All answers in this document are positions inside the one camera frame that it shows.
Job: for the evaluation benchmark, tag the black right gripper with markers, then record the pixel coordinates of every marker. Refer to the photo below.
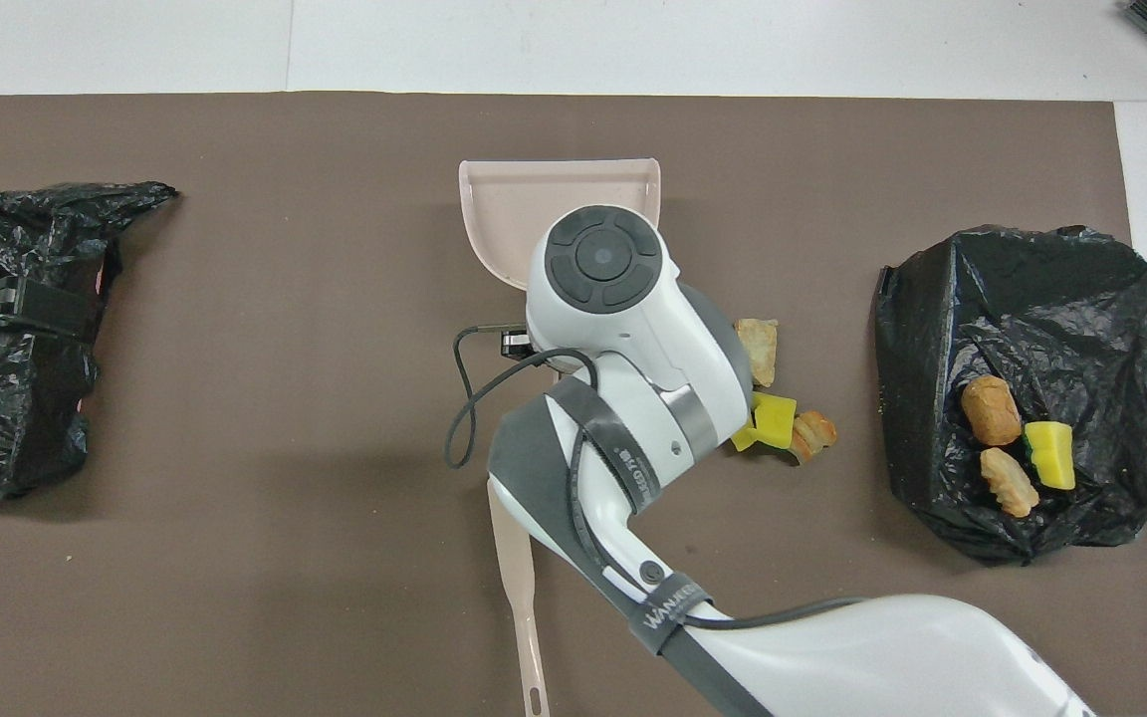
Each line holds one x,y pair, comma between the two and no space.
517,345

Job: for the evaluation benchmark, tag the beige plastic dustpan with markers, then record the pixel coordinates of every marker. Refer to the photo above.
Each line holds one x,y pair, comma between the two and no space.
504,209

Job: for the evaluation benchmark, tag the beige hand brush black bristles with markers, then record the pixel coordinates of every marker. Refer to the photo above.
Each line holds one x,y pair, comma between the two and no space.
514,558

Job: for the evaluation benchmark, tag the beige toy bread chunk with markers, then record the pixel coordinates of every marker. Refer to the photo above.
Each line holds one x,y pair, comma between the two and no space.
761,354

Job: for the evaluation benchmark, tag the toy croissant half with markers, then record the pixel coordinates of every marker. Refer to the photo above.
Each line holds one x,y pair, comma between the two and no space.
1010,483
816,433

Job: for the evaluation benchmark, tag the brown toy bread roll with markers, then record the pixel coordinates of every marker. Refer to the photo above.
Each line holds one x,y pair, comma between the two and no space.
992,410

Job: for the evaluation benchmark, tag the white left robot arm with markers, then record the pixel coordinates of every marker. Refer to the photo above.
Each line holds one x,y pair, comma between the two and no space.
46,311

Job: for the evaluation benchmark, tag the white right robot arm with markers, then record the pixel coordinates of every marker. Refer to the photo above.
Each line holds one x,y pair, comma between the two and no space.
633,329

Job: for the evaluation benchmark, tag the brown paper table mat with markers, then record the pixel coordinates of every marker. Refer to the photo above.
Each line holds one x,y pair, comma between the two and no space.
235,558

